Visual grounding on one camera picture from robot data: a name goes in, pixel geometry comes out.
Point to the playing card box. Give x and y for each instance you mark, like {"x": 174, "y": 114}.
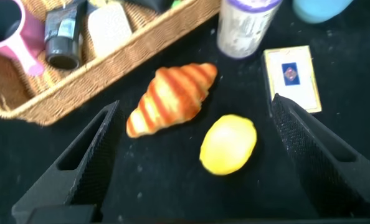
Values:
{"x": 292, "y": 77}

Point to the white soap bar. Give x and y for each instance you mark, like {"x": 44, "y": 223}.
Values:
{"x": 108, "y": 29}

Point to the yellow lemon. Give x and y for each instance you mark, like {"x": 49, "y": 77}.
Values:
{"x": 228, "y": 144}

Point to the pink mug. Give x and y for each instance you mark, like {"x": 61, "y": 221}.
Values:
{"x": 20, "y": 46}

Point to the croissant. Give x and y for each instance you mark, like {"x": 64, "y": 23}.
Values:
{"x": 172, "y": 99}

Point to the purple garbage bag roll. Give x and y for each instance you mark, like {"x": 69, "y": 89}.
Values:
{"x": 244, "y": 31}

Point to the black table cloth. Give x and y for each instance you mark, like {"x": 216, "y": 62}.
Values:
{"x": 172, "y": 193}

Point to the black cosmetic tube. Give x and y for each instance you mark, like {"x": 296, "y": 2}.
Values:
{"x": 63, "y": 40}

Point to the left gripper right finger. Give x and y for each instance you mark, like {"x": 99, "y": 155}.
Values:
{"x": 322, "y": 161}

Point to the small green item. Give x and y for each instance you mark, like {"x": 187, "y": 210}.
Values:
{"x": 176, "y": 3}

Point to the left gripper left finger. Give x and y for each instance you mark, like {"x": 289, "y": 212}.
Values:
{"x": 88, "y": 161}

